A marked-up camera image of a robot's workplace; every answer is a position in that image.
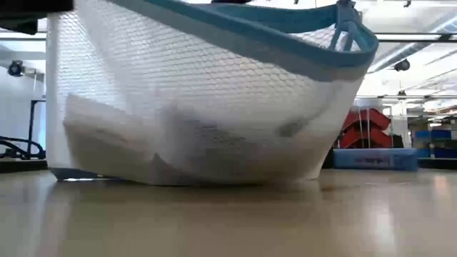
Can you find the blue shelf bins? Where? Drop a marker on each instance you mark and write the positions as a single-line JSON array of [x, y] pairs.
[[437, 142]]

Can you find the white mesh pouch blue trim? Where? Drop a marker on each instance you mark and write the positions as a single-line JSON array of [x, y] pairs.
[[214, 107]]

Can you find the black round ceiling fixture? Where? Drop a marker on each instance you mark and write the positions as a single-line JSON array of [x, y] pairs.
[[402, 65], [15, 68]]

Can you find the blue storage box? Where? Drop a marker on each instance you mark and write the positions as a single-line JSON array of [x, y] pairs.
[[375, 159]]

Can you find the red stacked bins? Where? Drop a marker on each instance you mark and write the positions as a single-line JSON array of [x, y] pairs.
[[364, 128]]

